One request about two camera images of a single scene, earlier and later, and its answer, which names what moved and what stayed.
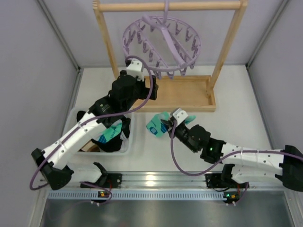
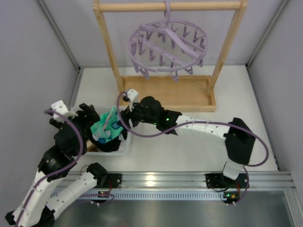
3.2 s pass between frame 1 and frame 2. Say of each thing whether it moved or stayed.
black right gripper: moved
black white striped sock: stayed
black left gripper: moved
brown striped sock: stayed
